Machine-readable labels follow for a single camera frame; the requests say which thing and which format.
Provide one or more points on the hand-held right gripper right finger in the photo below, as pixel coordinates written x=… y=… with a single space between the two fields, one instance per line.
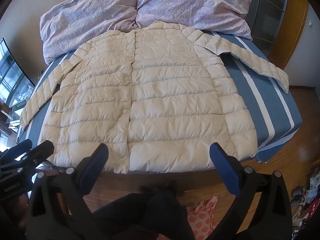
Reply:
x=222 y=165

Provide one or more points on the lavender crumpled duvet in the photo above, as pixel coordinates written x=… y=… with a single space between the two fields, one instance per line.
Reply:
x=190 y=2

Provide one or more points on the large glass window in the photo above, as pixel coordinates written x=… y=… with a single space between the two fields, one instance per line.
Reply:
x=12 y=75

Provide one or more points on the cream quilted puffer jacket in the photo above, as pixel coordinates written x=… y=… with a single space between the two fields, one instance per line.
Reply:
x=162 y=92

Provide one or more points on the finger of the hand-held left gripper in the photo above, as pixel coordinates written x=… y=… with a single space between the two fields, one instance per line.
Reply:
x=43 y=148
x=23 y=145

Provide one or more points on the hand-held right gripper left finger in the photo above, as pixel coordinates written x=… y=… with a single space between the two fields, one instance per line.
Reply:
x=96 y=161

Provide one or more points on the pink polka dot cloth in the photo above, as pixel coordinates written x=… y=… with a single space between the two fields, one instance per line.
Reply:
x=200 y=220

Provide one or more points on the cluttered dark side table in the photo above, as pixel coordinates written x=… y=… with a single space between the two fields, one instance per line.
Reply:
x=10 y=120

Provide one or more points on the pile of shoes and clutter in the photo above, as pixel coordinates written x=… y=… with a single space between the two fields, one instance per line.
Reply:
x=306 y=197

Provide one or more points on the wooden framed wall cabinet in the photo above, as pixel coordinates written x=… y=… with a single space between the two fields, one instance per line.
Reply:
x=297 y=30

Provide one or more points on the person's legs in dark trousers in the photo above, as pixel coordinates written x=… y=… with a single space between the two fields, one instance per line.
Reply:
x=140 y=212

